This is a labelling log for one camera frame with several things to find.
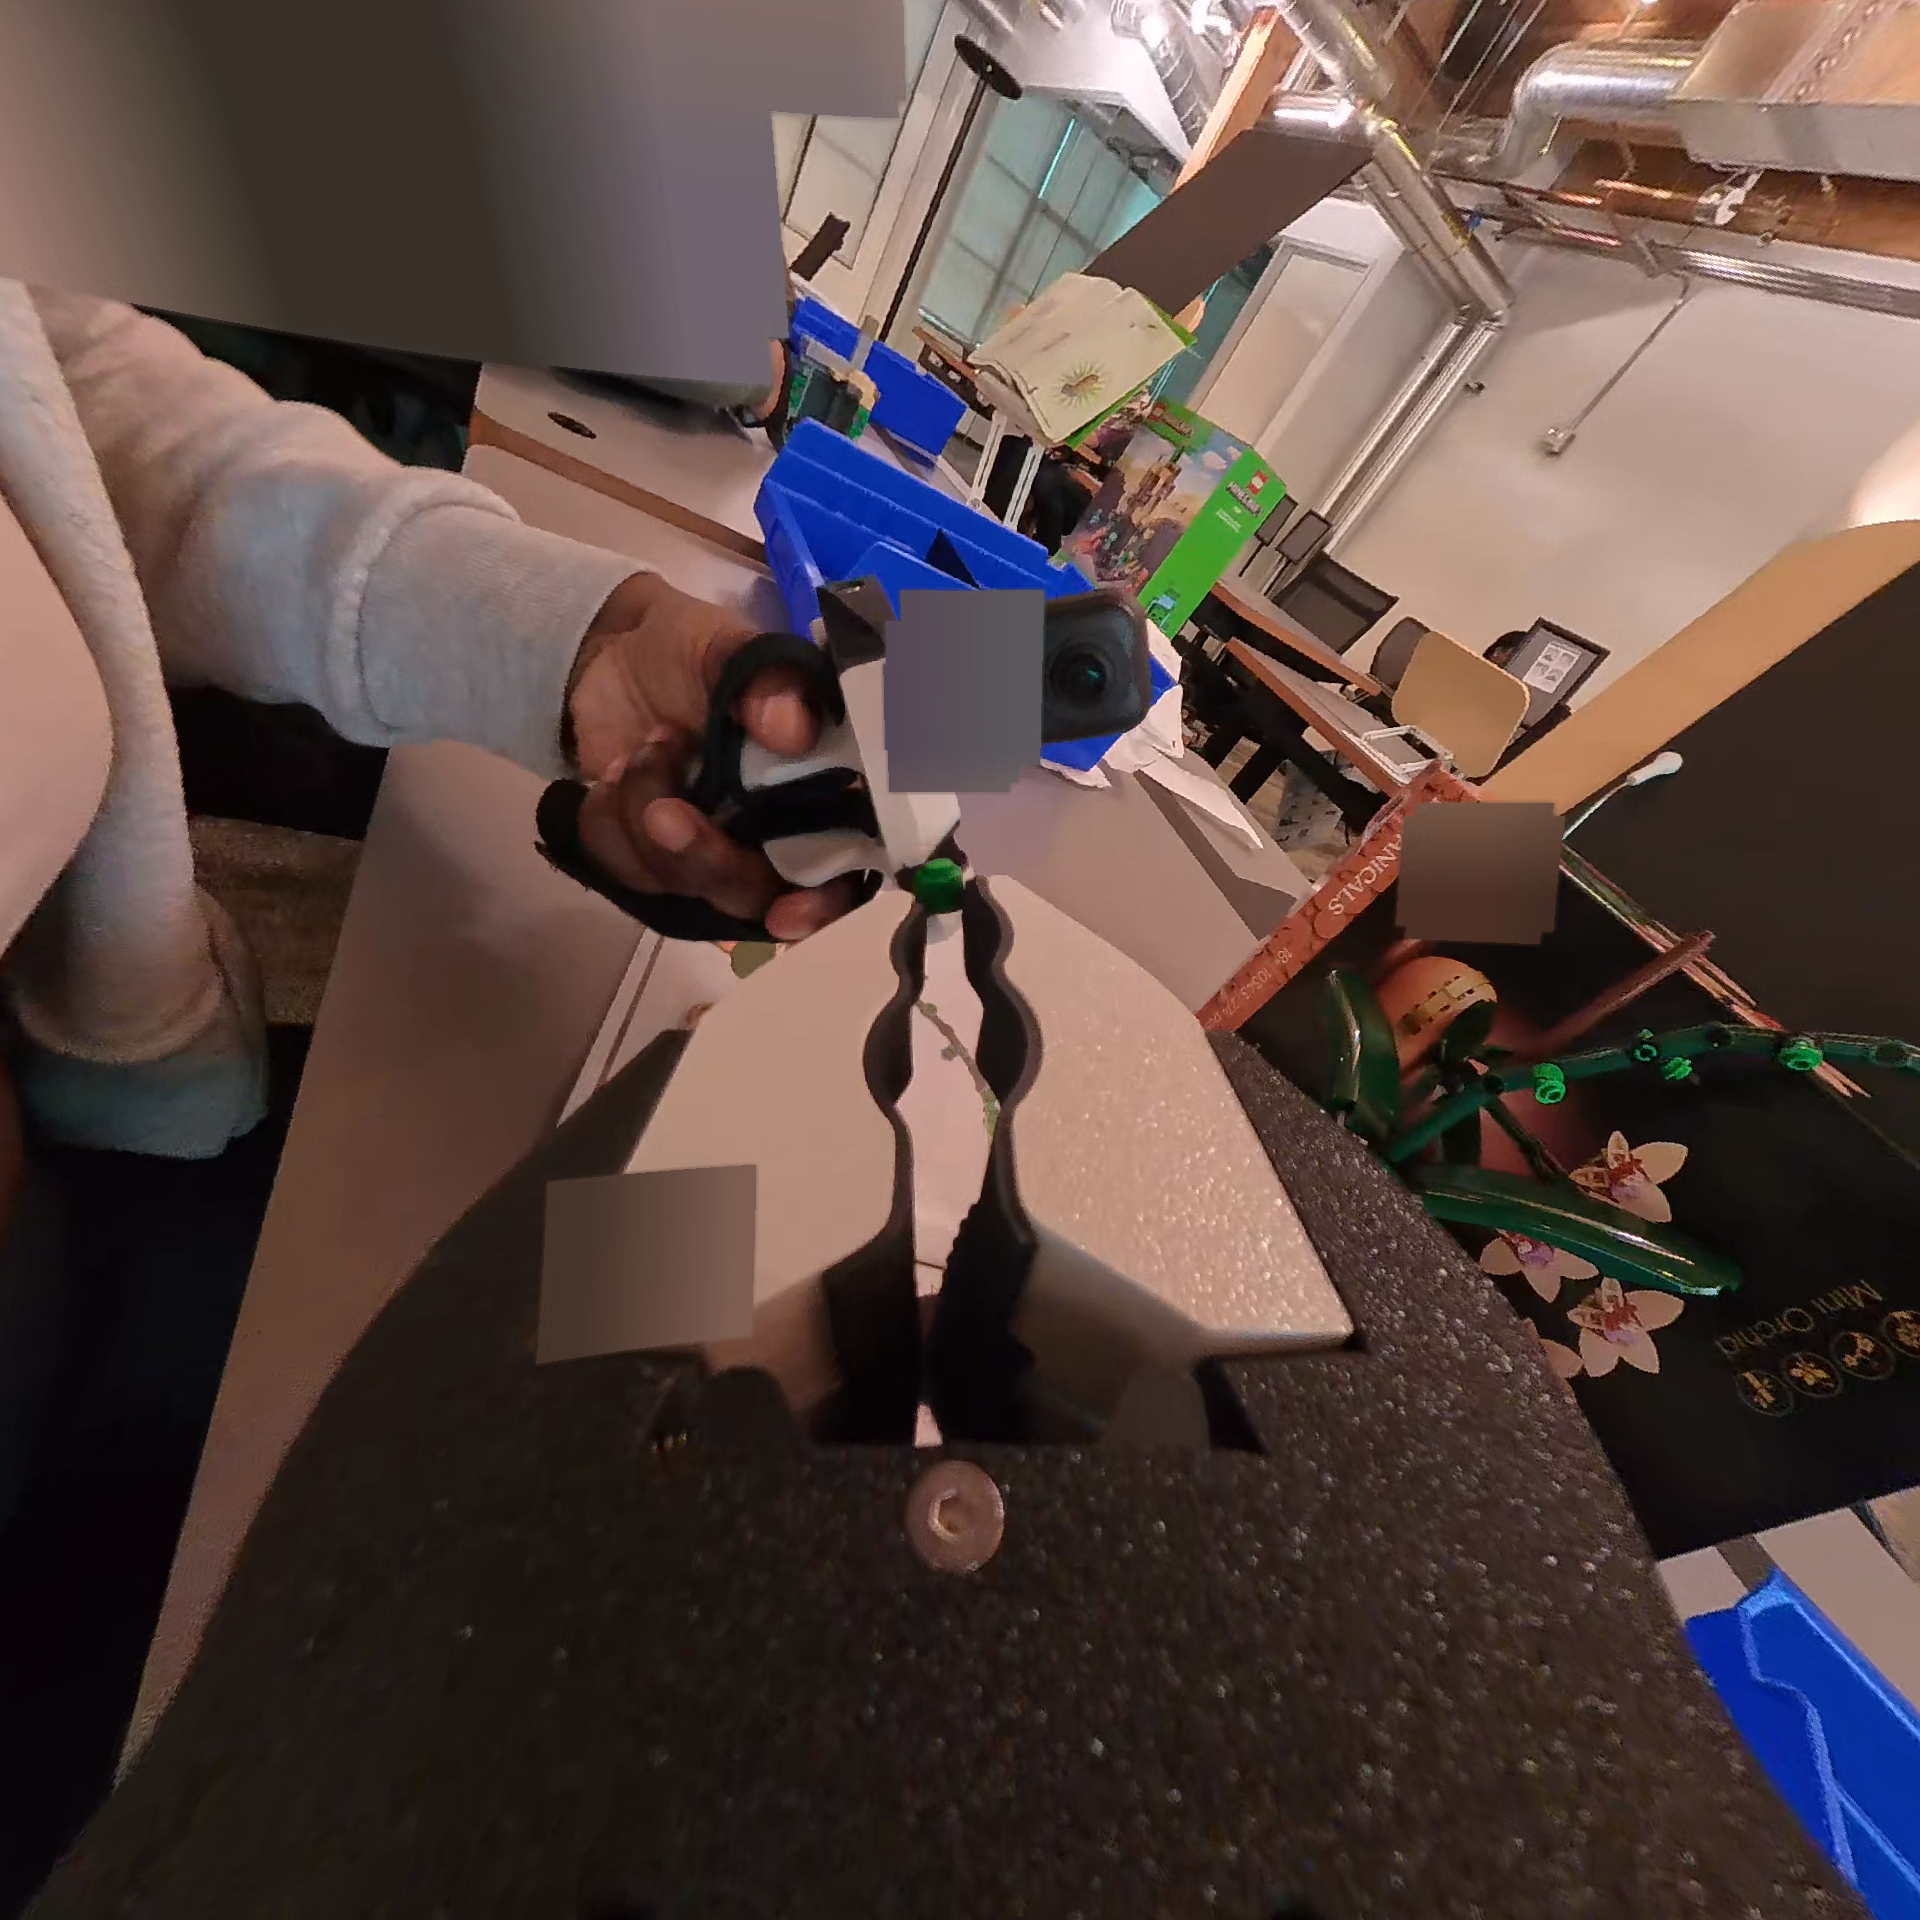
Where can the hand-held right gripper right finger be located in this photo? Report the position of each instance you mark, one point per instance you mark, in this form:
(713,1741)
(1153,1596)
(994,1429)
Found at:
(1155,1185)

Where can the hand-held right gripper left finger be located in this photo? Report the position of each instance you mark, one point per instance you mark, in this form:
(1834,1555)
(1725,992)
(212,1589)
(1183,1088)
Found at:
(780,1080)

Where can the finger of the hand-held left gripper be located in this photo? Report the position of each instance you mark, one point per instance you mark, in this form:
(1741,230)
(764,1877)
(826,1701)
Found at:
(917,826)

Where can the small green round brick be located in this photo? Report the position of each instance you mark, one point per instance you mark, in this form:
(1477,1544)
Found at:
(938,882)

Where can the person's left forearm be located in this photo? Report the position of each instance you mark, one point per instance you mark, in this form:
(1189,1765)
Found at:
(299,570)

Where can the grey desk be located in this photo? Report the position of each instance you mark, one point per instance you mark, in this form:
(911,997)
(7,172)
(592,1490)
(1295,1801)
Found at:
(493,961)

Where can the person's left hand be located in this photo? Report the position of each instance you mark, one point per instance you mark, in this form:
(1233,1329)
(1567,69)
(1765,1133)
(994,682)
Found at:
(645,691)

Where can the torn white paper bag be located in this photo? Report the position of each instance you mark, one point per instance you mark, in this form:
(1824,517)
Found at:
(1170,764)

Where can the green toy set box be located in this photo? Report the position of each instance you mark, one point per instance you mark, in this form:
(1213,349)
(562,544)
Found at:
(1184,494)

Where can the black office chair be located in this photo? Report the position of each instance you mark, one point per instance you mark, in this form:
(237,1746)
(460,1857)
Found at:
(1336,598)

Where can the blue plastic bin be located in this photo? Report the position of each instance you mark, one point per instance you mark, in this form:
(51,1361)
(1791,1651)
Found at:
(869,509)
(1816,1724)
(885,376)

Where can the open paper booklet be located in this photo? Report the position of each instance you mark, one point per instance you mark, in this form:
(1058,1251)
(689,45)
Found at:
(1073,352)

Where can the tan chair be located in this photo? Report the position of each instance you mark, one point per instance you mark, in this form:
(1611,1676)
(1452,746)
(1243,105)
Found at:
(1464,698)

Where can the framed picture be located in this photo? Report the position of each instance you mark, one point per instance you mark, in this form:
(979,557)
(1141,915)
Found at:
(1553,656)

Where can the dark flat board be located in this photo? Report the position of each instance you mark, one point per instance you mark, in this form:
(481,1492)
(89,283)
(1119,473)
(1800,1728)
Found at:
(1223,211)

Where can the black floor lamp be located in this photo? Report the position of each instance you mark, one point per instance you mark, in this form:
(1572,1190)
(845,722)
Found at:
(961,148)

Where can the wooden partition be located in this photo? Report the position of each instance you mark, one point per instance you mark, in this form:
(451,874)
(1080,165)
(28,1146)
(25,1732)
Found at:
(1723,629)

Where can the black orchid set box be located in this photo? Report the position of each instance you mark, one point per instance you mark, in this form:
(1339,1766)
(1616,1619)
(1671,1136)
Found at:
(1723,931)

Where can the person's dark pants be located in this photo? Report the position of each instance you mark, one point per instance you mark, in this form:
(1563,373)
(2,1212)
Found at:
(89,1348)

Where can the silver ventilation duct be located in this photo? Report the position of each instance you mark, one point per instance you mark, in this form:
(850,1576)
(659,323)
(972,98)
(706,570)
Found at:
(1575,82)

